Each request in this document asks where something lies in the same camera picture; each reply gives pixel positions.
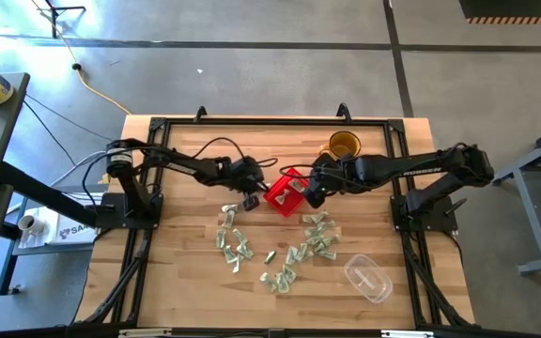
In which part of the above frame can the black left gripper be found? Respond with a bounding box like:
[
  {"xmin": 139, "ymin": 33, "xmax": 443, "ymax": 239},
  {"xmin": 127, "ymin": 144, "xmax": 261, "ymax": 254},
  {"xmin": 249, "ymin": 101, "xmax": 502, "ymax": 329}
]
[{"xmin": 225, "ymin": 156, "xmax": 271, "ymax": 213}]

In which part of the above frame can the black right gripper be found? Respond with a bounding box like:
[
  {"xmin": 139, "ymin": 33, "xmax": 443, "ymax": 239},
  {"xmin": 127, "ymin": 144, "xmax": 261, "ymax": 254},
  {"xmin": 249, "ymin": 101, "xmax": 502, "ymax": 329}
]
[{"xmin": 298, "ymin": 152, "xmax": 349, "ymax": 210}]

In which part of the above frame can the red plastic basket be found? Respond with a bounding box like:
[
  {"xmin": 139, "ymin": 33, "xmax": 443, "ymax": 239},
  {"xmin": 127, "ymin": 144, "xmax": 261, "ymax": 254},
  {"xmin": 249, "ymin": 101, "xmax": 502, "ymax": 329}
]
[{"xmin": 263, "ymin": 167, "xmax": 310, "ymax": 219}]

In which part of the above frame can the amber glass mug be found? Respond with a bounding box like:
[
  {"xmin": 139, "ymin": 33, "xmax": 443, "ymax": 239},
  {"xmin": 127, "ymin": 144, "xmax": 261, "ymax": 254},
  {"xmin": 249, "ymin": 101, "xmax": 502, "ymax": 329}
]
[{"xmin": 319, "ymin": 131, "xmax": 363, "ymax": 160}]

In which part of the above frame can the clear plastic container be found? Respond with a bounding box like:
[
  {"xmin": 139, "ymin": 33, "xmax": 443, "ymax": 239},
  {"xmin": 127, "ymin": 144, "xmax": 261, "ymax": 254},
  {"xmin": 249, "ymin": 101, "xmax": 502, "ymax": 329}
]
[{"xmin": 343, "ymin": 253, "xmax": 394, "ymax": 305}]

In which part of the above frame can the white printed box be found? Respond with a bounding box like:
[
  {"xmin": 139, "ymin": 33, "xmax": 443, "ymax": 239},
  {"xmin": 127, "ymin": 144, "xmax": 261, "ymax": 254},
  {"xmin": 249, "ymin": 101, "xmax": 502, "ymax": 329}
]
[{"xmin": 18, "ymin": 206, "xmax": 101, "ymax": 249}]

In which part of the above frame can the black diagonal support bar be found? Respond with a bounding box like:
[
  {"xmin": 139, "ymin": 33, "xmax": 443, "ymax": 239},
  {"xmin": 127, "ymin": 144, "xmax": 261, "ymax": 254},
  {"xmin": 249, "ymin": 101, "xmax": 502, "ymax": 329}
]
[{"xmin": 0, "ymin": 161, "xmax": 100, "ymax": 230}]

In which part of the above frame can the white cup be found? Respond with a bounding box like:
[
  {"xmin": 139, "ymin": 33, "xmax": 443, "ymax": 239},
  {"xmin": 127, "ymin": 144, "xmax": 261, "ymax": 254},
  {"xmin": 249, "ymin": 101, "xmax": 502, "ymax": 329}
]
[{"xmin": 18, "ymin": 214, "xmax": 46, "ymax": 236}]

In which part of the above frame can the black tripod stand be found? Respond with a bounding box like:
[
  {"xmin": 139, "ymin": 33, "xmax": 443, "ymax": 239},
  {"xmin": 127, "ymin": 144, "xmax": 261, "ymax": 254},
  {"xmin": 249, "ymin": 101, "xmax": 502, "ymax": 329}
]
[{"xmin": 43, "ymin": 0, "xmax": 87, "ymax": 39}]

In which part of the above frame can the black hazard striped mat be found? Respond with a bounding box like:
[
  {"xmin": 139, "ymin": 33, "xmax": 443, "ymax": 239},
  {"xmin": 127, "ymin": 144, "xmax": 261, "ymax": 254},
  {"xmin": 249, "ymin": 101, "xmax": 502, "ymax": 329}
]
[{"xmin": 457, "ymin": 0, "xmax": 541, "ymax": 25}]

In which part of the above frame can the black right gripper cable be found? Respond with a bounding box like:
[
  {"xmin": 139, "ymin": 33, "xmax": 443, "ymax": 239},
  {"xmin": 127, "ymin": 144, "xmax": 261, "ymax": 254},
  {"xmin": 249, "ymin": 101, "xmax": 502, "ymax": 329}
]
[{"xmin": 278, "ymin": 163, "xmax": 321, "ymax": 180}]

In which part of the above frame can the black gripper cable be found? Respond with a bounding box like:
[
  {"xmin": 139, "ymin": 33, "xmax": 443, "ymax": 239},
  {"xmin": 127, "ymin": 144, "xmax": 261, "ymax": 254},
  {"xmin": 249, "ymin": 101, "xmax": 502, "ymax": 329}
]
[
  {"xmin": 189, "ymin": 136, "xmax": 280, "ymax": 169},
  {"xmin": 278, "ymin": 163, "xmax": 321, "ymax": 180}
]

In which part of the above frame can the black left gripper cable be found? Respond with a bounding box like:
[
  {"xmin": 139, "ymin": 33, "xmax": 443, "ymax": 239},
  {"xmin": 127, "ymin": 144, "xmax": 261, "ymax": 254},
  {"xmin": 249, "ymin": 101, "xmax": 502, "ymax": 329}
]
[{"xmin": 189, "ymin": 136, "xmax": 280, "ymax": 169}]

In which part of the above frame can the silver metal bracket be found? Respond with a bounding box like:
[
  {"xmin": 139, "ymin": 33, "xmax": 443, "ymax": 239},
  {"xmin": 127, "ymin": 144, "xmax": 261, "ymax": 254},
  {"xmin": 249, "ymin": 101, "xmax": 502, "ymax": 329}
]
[
  {"xmin": 380, "ymin": 330, "xmax": 436, "ymax": 338},
  {"xmin": 117, "ymin": 328, "xmax": 174, "ymax": 338}
]

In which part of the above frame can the white cable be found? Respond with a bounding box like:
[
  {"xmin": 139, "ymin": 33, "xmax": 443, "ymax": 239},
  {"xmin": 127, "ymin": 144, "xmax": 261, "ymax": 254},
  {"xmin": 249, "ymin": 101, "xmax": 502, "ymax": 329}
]
[{"xmin": 48, "ymin": 148, "xmax": 112, "ymax": 188}]

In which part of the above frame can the yellow floor cable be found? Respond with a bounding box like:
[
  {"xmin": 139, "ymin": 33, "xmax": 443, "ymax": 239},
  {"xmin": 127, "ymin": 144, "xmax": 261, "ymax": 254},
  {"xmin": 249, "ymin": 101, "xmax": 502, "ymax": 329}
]
[{"xmin": 29, "ymin": 0, "xmax": 132, "ymax": 116}]

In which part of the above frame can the black floor cable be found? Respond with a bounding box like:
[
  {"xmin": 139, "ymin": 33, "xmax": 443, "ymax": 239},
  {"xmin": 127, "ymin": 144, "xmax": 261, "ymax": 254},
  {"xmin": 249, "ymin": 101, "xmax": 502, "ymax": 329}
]
[
  {"xmin": 22, "ymin": 100, "xmax": 78, "ymax": 167},
  {"xmin": 23, "ymin": 92, "xmax": 120, "ymax": 145}
]

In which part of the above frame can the grey metal table frame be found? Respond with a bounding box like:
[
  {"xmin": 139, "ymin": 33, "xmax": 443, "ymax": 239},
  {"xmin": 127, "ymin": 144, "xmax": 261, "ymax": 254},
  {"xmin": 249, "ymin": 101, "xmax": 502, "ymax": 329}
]
[{"xmin": 487, "ymin": 117, "xmax": 541, "ymax": 276}]

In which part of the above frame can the blue metal shelf frame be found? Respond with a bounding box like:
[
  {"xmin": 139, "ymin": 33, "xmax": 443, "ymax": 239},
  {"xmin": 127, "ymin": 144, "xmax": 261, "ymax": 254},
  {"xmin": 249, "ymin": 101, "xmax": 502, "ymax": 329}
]
[{"xmin": 0, "ymin": 195, "xmax": 94, "ymax": 298}]

